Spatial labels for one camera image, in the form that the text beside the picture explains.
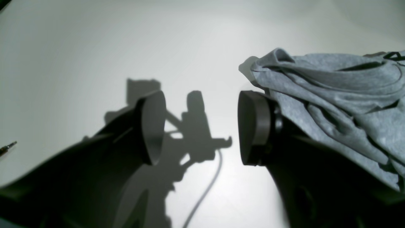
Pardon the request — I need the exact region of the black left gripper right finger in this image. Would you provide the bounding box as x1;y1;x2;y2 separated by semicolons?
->
238;91;404;228

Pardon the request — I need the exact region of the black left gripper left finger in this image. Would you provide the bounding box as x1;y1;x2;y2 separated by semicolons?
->
1;91;166;228

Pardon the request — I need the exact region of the grey T-shirt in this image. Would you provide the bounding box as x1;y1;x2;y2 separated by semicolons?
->
239;48;405;193

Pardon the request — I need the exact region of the small screwdriver tip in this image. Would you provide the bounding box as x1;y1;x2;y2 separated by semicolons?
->
0;141;17;157

